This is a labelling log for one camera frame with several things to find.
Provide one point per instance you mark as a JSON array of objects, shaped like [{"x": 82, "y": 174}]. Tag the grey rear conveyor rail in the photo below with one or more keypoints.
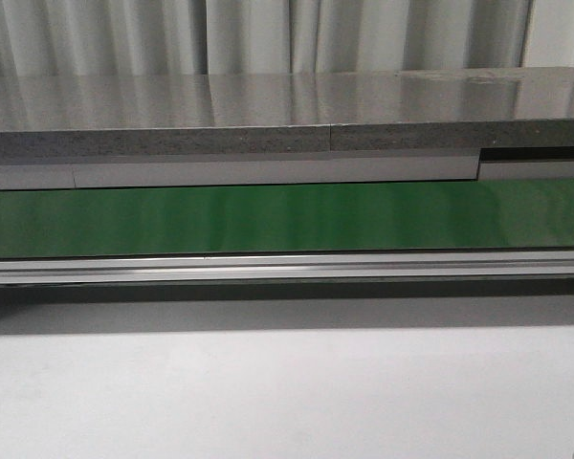
[{"x": 358, "y": 166}]

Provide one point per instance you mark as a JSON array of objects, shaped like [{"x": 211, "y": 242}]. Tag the white pleated curtain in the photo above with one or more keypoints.
[{"x": 135, "y": 38}]

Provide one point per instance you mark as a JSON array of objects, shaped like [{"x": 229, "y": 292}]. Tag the aluminium front conveyor rail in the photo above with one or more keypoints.
[{"x": 262, "y": 267}]

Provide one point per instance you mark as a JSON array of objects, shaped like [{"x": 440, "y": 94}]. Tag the green conveyor belt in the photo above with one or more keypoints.
[{"x": 287, "y": 218}]

